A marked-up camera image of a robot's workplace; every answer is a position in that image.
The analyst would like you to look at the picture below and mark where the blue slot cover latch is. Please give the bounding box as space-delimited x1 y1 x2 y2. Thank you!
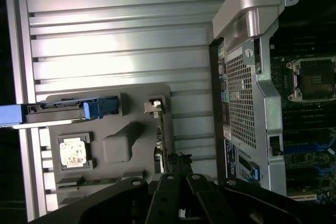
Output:
250 163 261 182

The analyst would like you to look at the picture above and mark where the green RAM stick in rack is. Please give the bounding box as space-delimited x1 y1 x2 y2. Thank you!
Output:
56 178 128 186

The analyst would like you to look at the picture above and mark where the grey plastic parts rack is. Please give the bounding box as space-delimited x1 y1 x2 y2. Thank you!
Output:
39 83 174 209

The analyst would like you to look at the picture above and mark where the silver CPU chip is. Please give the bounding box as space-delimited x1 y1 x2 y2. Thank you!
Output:
59 140 88 167

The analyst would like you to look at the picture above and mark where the green motherboard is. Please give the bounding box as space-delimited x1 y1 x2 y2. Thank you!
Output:
270 35 336 205

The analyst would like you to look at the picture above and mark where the grey open PC case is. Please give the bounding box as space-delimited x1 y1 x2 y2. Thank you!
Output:
208 0 336 201

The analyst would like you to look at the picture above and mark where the hard disk in blue carrier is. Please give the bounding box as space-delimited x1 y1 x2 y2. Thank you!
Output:
0 97 119 130

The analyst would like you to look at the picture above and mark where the CPU socket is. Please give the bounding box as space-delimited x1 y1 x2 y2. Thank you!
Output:
285 55 336 103

